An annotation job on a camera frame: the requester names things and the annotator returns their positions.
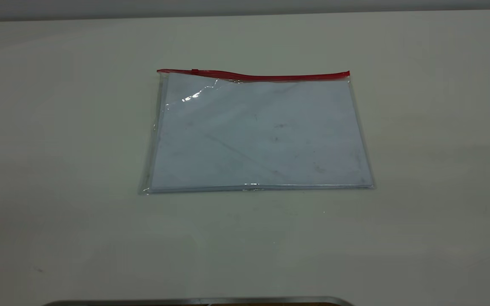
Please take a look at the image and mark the clear plastic zip bag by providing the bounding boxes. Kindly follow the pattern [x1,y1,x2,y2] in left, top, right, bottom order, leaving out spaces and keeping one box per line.
[138,68,376,196]

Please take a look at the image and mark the white paper sheets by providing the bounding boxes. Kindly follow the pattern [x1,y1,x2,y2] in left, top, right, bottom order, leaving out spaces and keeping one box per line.
[150,72,374,191]

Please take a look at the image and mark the silver metal edge strip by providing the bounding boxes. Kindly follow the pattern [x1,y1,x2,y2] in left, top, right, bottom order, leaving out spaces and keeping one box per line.
[43,296,355,306]

